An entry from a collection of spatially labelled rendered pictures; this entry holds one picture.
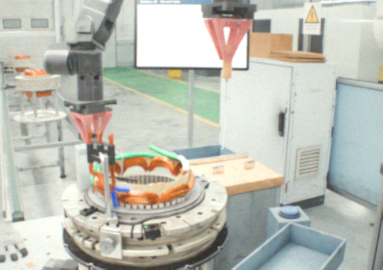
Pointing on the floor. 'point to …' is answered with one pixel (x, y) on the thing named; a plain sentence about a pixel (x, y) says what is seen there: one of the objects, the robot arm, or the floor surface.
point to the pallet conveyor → (11, 188)
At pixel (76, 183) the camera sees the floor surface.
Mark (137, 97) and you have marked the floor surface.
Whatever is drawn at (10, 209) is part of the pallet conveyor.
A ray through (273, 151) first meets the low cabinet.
